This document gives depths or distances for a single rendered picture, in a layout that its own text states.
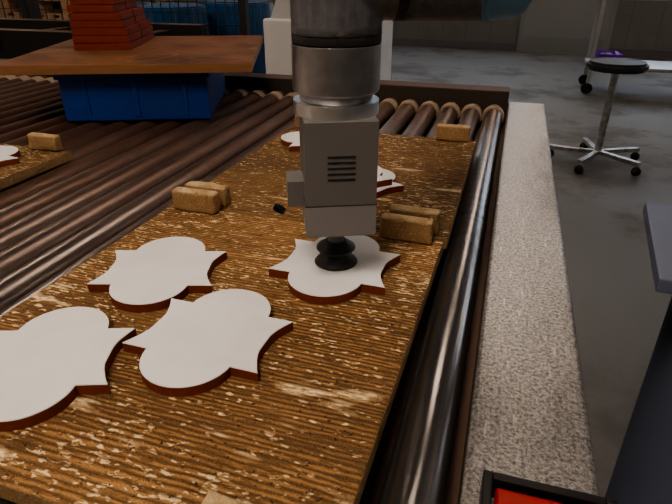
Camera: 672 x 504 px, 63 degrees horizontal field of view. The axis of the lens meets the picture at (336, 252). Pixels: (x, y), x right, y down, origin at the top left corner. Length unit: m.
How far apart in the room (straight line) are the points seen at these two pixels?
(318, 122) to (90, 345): 0.25
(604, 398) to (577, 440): 1.54
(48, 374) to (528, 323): 0.40
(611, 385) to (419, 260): 1.52
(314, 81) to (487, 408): 0.29
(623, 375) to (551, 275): 1.49
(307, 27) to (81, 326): 0.30
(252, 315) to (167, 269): 0.12
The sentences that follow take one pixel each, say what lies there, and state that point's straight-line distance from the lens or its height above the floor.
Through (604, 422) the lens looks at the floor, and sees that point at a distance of 1.89.
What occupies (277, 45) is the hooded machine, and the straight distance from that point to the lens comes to 4.46.
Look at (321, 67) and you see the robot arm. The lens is 0.46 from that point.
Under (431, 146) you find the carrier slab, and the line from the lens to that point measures 0.97.
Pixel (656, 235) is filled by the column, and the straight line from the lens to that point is 0.90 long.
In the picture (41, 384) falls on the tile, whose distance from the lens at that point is 0.45.
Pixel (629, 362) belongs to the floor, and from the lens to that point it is 2.17.
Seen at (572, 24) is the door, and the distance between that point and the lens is 9.72.
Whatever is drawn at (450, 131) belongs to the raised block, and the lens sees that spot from 1.00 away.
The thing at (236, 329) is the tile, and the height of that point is 0.95.
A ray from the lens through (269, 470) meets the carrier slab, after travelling 0.36.
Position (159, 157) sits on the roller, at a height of 0.92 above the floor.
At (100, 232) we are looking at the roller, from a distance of 0.74.
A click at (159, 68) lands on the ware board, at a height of 1.03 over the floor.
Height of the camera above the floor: 1.21
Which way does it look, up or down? 27 degrees down
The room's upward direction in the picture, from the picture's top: straight up
